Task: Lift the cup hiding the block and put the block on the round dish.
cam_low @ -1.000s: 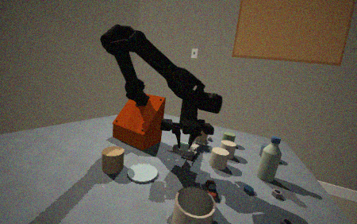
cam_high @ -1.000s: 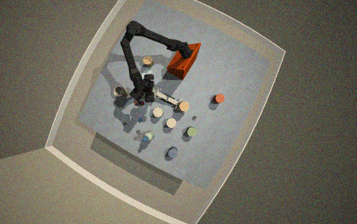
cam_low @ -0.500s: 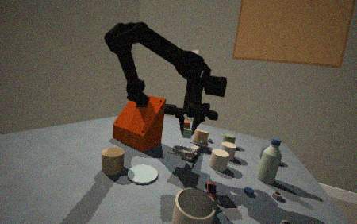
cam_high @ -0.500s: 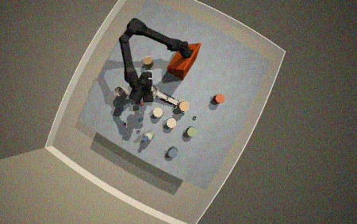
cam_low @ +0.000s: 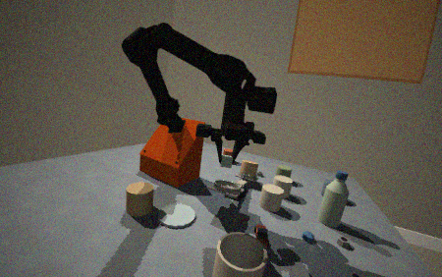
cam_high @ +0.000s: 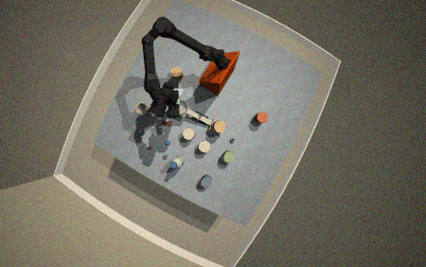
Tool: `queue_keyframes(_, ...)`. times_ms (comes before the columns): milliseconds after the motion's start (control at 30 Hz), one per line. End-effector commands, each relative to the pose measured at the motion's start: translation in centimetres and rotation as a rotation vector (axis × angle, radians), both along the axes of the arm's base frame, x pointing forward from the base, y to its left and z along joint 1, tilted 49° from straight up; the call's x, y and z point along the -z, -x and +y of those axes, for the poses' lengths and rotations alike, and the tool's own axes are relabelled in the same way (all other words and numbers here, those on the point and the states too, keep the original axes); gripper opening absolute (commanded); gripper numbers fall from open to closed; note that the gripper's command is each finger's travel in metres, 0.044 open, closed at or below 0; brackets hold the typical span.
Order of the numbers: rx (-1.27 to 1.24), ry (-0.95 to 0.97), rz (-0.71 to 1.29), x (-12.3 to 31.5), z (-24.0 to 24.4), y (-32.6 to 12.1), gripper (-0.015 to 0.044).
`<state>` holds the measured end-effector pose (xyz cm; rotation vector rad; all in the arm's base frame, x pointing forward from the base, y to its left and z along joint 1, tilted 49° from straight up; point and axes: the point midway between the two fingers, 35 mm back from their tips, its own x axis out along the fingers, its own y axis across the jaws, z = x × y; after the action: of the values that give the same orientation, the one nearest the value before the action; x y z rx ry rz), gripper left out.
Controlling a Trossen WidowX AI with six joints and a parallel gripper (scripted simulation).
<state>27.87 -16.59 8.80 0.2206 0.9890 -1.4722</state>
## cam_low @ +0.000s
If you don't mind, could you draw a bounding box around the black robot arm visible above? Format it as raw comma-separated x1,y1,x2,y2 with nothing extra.
122,23,277,141

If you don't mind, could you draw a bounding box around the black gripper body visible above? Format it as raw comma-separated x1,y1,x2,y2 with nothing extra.
195,107,266,144

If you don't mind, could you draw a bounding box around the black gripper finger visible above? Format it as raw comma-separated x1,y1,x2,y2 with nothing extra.
232,140,249,164
211,138,223,163

